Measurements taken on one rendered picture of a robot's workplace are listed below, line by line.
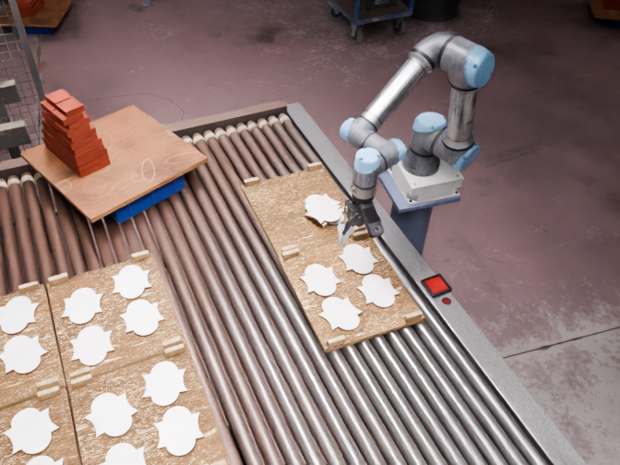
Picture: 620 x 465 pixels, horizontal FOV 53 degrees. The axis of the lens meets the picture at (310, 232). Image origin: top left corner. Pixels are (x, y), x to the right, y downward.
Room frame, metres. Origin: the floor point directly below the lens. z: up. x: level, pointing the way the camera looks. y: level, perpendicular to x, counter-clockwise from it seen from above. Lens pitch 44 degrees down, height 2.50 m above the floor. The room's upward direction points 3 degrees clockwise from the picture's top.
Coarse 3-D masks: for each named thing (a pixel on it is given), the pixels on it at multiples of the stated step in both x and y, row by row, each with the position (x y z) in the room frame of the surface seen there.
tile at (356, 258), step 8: (344, 248) 1.51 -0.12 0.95; (352, 248) 1.52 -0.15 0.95; (360, 248) 1.52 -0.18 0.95; (368, 248) 1.52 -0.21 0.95; (344, 256) 1.47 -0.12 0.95; (352, 256) 1.48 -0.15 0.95; (360, 256) 1.48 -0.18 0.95; (368, 256) 1.48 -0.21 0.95; (352, 264) 1.44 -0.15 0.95; (360, 264) 1.44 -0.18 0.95; (368, 264) 1.44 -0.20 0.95; (360, 272) 1.40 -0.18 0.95; (368, 272) 1.41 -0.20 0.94
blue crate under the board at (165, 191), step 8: (168, 184) 1.77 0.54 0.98; (176, 184) 1.80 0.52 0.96; (184, 184) 1.82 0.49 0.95; (152, 192) 1.72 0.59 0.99; (160, 192) 1.74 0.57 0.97; (168, 192) 1.77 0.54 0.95; (176, 192) 1.80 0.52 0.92; (136, 200) 1.67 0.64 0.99; (144, 200) 1.69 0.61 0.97; (152, 200) 1.71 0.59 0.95; (160, 200) 1.74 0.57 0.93; (120, 208) 1.62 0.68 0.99; (128, 208) 1.64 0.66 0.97; (136, 208) 1.67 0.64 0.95; (144, 208) 1.69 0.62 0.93; (112, 216) 1.64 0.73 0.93; (120, 216) 1.62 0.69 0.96; (128, 216) 1.64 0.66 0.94
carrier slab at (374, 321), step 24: (360, 240) 1.57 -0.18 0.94; (288, 264) 1.44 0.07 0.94; (312, 264) 1.44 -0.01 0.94; (336, 264) 1.45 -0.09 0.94; (384, 264) 1.46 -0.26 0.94; (336, 288) 1.34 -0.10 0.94; (312, 312) 1.23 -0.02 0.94; (384, 312) 1.25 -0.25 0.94; (408, 312) 1.25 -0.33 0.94; (336, 336) 1.14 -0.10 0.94; (360, 336) 1.15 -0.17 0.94
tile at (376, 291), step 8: (368, 280) 1.37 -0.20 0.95; (376, 280) 1.37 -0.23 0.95; (384, 280) 1.37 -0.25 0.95; (360, 288) 1.34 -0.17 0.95; (368, 288) 1.34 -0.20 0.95; (376, 288) 1.34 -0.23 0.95; (384, 288) 1.34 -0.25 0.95; (392, 288) 1.34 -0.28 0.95; (368, 296) 1.30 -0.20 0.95; (376, 296) 1.30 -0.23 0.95; (384, 296) 1.30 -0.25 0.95; (392, 296) 1.31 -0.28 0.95; (376, 304) 1.27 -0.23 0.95; (384, 304) 1.27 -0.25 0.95; (392, 304) 1.28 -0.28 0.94
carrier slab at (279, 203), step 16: (288, 176) 1.91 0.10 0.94; (304, 176) 1.91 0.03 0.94; (320, 176) 1.92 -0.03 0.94; (256, 192) 1.80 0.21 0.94; (272, 192) 1.81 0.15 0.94; (288, 192) 1.81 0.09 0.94; (304, 192) 1.82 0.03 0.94; (320, 192) 1.82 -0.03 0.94; (336, 192) 1.82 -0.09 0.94; (256, 208) 1.71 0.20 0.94; (272, 208) 1.72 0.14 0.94; (288, 208) 1.72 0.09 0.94; (304, 208) 1.73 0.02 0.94; (272, 224) 1.63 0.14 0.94; (288, 224) 1.63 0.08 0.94; (304, 224) 1.64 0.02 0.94; (272, 240) 1.55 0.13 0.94; (288, 240) 1.55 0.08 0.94; (304, 240) 1.56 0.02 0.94; (320, 240) 1.56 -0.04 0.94; (336, 240) 1.56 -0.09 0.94
